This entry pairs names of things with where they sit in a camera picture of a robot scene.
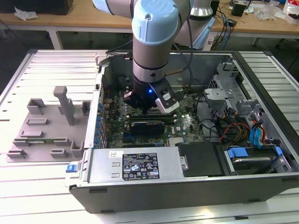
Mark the small black container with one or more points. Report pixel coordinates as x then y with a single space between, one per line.
238 10

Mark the black plastic shroud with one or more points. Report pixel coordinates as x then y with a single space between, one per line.
201 158

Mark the small black adapter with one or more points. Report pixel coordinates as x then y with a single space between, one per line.
232 23

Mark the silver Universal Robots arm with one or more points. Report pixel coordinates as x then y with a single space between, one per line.
151 53

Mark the small silver chipset heatsink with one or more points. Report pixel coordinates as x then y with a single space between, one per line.
176 141

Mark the grey metal drive bracket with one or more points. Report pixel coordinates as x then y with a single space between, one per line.
216 95

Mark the clear plastic bags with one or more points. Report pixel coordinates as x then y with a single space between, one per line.
268 11

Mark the red and white bag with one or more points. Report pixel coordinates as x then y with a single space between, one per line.
292 9

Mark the grey parts rack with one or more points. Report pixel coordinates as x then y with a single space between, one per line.
42 152

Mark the silver power supply unit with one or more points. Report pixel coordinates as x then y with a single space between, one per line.
102 163

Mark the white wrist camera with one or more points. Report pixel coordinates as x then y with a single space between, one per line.
170 106

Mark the green motherboard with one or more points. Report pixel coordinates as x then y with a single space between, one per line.
187 130

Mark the blue case latch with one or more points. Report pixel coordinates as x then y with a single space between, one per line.
71 168

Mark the crumpled white plastic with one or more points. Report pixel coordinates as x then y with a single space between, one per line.
25 13

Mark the black RAM slot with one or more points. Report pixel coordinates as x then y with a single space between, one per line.
134 114
151 117
151 120

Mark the hard disk in blue carrier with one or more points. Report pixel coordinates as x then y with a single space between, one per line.
252 164

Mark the dark grey PC case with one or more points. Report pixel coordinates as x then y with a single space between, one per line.
163 198

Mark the black graphics card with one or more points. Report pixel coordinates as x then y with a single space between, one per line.
147 128

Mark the large black box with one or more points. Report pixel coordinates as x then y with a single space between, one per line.
35 5

